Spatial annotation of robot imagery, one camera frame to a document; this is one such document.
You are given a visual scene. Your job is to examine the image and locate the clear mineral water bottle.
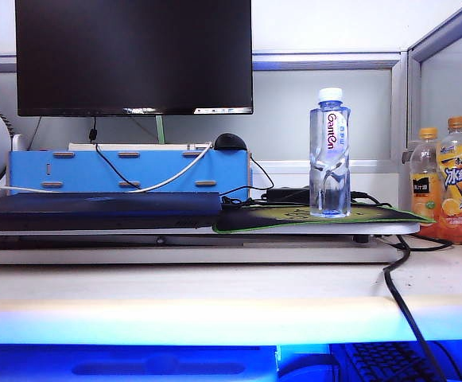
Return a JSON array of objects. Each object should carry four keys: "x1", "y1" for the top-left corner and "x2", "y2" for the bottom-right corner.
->
[{"x1": 309, "y1": 87, "x2": 352, "y2": 219}]

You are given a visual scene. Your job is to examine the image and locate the dark blue closed laptop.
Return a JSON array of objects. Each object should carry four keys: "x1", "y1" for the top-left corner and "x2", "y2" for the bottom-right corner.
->
[{"x1": 0, "y1": 192, "x2": 223, "y2": 232}]

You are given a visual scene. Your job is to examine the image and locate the small orange juice bottle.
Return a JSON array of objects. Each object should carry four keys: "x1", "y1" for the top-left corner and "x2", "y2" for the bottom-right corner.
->
[{"x1": 409, "y1": 127, "x2": 442, "y2": 228}]

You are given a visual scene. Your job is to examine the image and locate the large iced tea bottle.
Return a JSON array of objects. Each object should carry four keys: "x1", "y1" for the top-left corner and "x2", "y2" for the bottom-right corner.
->
[{"x1": 436, "y1": 115, "x2": 462, "y2": 245}]

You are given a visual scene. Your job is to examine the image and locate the white raised desk platform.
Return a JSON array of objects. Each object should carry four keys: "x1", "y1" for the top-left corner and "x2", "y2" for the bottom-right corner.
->
[{"x1": 0, "y1": 220, "x2": 421, "y2": 265}]

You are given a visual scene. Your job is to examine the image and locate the black computer mouse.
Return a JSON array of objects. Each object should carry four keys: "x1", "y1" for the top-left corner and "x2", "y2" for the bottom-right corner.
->
[{"x1": 213, "y1": 133, "x2": 249, "y2": 152}]

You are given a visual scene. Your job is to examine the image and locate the black power adapter brick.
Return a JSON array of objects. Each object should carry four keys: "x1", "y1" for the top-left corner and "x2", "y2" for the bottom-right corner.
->
[{"x1": 266, "y1": 187, "x2": 312, "y2": 203}]

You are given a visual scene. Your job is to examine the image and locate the blue monitor stand box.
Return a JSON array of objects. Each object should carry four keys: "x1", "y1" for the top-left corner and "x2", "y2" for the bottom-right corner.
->
[{"x1": 8, "y1": 150, "x2": 253, "y2": 201}]

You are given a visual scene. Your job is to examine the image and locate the black green-edged mouse pad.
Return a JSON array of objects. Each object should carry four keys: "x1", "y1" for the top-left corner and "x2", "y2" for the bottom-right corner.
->
[{"x1": 212, "y1": 201, "x2": 437, "y2": 234}]

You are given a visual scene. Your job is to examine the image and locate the black computer monitor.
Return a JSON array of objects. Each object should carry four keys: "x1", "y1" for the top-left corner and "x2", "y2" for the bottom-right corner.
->
[{"x1": 14, "y1": 0, "x2": 254, "y2": 118}]

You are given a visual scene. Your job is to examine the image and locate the black keyboard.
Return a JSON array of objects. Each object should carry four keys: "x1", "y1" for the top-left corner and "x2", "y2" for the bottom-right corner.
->
[{"x1": 344, "y1": 341, "x2": 438, "y2": 382}]

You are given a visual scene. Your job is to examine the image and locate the white cable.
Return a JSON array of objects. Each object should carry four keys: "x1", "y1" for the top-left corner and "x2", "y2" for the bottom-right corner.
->
[{"x1": 0, "y1": 142, "x2": 214, "y2": 194}]

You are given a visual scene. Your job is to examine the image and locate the thin black monitor cable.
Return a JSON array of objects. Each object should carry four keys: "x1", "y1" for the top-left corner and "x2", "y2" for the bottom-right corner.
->
[{"x1": 88, "y1": 116, "x2": 142, "y2": 190}]

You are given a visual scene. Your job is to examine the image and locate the thick black power cable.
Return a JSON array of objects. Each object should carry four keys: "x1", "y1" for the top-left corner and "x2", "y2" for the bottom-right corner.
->
[{"x1": 382, "y1": 234, "x2": 450, "y2": 382}]

